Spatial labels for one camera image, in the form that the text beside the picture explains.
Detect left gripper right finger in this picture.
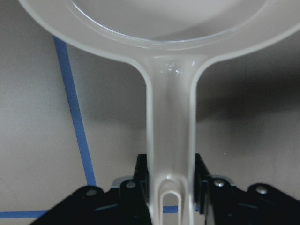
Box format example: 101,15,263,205
194,153,216,225

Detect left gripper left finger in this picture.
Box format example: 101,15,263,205
134,154,151,225

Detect beige plastic dustpan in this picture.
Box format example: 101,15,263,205
21,0,300,225

